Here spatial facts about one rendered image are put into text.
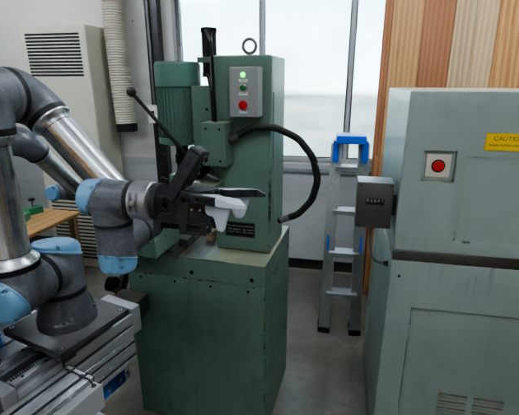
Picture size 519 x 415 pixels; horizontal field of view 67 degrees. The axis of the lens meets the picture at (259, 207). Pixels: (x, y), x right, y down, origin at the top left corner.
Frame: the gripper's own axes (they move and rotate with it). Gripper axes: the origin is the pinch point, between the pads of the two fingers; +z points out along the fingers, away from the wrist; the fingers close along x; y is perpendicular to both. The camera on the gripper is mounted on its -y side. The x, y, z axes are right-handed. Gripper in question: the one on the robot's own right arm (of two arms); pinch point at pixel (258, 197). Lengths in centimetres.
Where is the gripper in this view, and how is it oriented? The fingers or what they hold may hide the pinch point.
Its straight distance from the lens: 70.4
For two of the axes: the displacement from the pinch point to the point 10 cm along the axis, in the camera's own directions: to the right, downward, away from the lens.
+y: -0.3, 9.8, 1.8
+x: -2.1, 1.7, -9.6
